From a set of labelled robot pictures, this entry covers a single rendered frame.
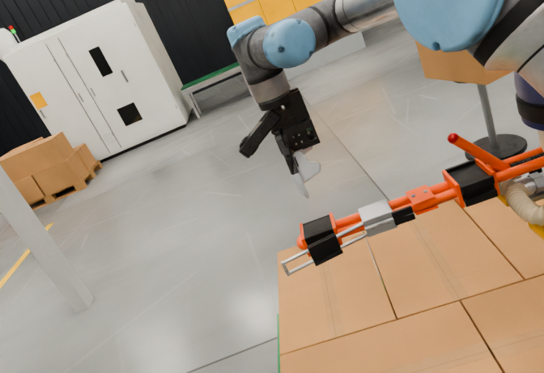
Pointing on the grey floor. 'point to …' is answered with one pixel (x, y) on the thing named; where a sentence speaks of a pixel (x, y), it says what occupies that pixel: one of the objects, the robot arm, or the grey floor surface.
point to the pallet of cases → (49, 168)
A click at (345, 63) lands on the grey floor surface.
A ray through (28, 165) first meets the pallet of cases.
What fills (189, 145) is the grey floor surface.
